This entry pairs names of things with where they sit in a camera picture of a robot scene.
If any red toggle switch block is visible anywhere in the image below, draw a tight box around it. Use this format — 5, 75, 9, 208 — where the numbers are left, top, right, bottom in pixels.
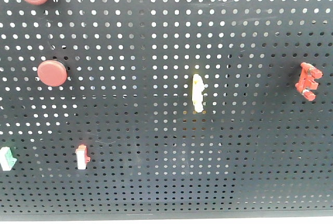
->
295, 62, 323, 102

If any lower red mushroom button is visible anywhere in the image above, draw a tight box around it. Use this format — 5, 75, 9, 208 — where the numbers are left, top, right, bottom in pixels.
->
37, 60, 68, 86

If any black perforated pegboard panel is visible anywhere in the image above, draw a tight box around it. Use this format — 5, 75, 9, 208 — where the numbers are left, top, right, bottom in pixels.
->
1, 0, 332, 221

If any yellow toggle switch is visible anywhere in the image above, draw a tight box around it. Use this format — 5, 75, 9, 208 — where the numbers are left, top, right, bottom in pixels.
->
191, 74, 205, 113

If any red-white rocker switch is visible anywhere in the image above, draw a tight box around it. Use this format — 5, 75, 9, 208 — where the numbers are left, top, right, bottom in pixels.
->
75, 145, 91, 170

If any green-white rocker switch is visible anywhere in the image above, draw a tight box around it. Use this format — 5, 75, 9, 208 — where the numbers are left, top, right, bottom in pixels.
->
0, 146, 17, 171

